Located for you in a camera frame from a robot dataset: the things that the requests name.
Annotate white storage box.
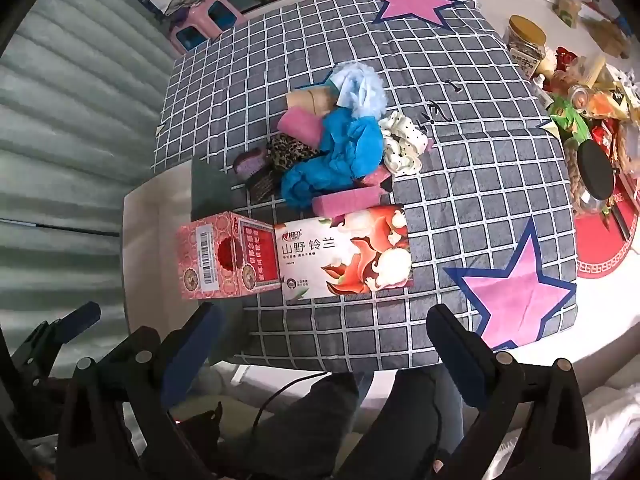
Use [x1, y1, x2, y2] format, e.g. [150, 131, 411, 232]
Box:
[122, 157, 236, 311]

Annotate floral tissue pack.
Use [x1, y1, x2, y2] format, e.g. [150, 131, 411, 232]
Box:
[274, 204, 414, 302]

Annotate gold-lidded clear jar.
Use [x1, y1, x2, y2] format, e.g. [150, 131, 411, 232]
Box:
[502, 15, 549, 80]

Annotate grey checked star blanket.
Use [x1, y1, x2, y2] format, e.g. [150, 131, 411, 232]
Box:
[150, 0, 579, 374]

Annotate blue crinkled cloth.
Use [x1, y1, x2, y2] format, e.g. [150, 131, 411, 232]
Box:
[320, 109, 387, 182]

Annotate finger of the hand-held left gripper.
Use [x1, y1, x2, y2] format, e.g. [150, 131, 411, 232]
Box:
[10, 301, 102, 392]

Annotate black-lidded clear jar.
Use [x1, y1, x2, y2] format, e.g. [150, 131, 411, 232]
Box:
[564, 139, 617, 217]

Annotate red snack packet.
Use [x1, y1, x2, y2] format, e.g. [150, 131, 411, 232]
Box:
[590, 121, 621, 161]

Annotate white polka-dot scrunchie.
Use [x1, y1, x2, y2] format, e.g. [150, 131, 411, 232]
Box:
[379, 110, 437, 177]

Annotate black cable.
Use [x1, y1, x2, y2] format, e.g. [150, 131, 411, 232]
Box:
[250, 371, 328, 433]

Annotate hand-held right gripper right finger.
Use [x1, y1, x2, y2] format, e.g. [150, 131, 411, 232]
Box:
[426, 303, 592, 480]

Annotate leopard print scrunchie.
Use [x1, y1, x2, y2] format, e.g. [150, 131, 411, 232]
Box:
[266, 134, 322, 170]

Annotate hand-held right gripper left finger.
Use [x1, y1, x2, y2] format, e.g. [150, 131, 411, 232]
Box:
[56, 303, 229, 480]

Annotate pink sponge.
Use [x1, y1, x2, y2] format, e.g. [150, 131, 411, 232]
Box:
[276, 109, 324, 147]
[354, 166, 394, 192]

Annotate person's legs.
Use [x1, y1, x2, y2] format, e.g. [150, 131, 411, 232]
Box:
[245, 367, 468, 480]

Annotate red round mat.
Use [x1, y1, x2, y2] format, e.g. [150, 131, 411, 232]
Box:
[574, 180, 640, 281]

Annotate pink sock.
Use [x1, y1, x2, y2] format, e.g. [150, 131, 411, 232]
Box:
[311, 185, 389, 219]

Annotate green snack packet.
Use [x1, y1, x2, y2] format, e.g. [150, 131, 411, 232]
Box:
[547, 96, 592, 141]

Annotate small clear jar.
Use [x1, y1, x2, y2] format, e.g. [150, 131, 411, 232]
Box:
[567, 82, 601, 111]

